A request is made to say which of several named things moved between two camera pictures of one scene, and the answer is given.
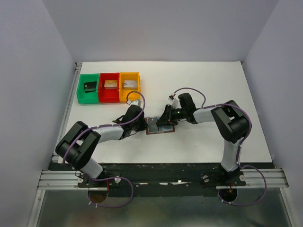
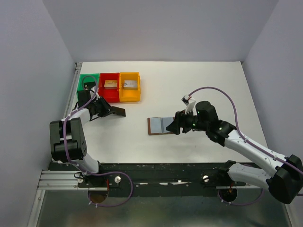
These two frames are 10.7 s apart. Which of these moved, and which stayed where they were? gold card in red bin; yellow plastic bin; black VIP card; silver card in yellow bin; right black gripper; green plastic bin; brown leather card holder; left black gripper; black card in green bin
Moved: left black gripper; right black gripper; black VIP card
Stayed: yellow plastic bin; silver card in yellow bin; black card in green bin; green plastic bin; gold card in red bin; brown leather card holder
